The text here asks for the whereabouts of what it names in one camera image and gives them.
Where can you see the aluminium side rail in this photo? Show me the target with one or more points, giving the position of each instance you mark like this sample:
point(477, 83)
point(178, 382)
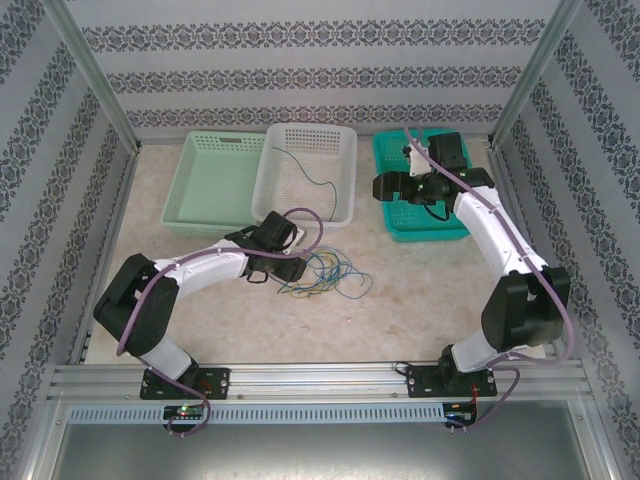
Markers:
point(102, 255)
point(515, 200)

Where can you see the grey metal shelf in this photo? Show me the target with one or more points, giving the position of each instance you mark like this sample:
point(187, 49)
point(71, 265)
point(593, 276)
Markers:
point(320, 450)

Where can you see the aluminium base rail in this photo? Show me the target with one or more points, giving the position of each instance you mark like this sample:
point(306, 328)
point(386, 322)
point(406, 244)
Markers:
point(320, 380)

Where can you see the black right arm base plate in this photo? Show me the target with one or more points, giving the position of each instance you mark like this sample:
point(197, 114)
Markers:
point(425, 385)

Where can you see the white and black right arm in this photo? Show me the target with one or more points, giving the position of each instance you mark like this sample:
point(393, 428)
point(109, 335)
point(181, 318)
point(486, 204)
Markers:
point(485, 225)

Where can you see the light green plastic basket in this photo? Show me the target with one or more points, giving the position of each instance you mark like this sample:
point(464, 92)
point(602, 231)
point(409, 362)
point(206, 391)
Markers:
point(215, 180)

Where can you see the aluminium frame beam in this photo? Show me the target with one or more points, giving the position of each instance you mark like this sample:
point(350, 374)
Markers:
point(607, 445)
point(40, 445)

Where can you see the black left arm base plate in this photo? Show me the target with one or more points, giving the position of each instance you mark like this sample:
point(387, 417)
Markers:
point(215, 382)

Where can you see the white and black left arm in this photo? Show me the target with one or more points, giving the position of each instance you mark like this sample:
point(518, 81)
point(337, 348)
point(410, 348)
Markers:
point(210, 265)

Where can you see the teal plastic basket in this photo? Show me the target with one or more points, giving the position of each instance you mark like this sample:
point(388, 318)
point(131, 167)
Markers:
point(405, 220)

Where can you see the small circuit board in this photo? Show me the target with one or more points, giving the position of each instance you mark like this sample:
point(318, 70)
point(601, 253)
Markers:
point(185, 412)
point(460, 414)

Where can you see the aluminium frame post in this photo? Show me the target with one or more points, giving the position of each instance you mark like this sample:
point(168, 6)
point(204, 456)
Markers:
point(95, 75)
point(530, 75)

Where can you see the white plastic basket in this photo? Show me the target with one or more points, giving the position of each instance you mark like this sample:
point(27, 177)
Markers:
point(310, 150)

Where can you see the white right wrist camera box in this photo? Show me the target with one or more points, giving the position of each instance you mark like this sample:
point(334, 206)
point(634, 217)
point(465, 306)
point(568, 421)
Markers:
point(417, 162)

